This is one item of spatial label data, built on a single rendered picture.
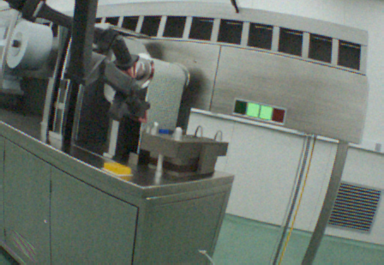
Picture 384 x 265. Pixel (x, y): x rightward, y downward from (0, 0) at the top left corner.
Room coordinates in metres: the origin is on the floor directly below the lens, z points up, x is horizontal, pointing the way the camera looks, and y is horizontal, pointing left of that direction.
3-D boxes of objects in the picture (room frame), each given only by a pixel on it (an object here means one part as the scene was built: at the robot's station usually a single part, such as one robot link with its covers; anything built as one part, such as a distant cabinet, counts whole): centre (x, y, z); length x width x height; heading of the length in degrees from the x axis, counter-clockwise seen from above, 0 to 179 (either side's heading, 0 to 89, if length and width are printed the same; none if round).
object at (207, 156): (1.63, -0.09, 0.96); 0.10 x 0.03 x 0.11; 150
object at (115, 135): (1.59, 0.29, 1.05); 0.06 x 0.05 x 0.31; 150
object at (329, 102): (2.32, 0.57, 1.29); 3.10 x 0.28 x 0.30; 60
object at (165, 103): (1.68, 0.12, 1.11); 0.23 x 0.01 x 0.18; 150
